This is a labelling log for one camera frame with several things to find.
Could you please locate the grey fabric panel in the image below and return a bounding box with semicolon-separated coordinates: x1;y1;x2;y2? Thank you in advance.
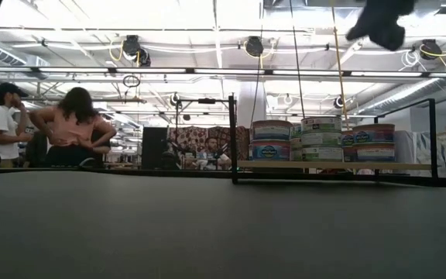
394;130;418;164

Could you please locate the black office chair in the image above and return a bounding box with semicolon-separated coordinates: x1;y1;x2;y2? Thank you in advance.
24;131;50;169

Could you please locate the black ceiling cord reel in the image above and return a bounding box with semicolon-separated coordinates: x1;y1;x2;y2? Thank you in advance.
419;38;444;61
121;34;152;68
244;36;265;59

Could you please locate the long ceiling light bar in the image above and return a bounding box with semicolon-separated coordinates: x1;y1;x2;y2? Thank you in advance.
0;66;446;78

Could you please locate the wooden shelf board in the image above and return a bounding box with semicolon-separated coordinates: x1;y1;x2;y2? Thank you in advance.
237;160;434;172

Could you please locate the hanging yellow cable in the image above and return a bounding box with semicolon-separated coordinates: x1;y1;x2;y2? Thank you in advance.
329;0;352;131

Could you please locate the white building column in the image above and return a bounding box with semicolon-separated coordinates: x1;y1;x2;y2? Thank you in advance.
237;81;268;123

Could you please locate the black metal frame stand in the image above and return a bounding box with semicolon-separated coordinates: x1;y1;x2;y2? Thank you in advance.
173;96;230;131

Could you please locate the tall black cabinet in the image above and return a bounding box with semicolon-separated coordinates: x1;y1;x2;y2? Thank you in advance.
141;126;169;171

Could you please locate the black metal shelf frame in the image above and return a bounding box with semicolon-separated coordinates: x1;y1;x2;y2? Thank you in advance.
227;94;446;191

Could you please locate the hanging black cable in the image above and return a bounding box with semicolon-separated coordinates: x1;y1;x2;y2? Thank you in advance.
287;0;308;120

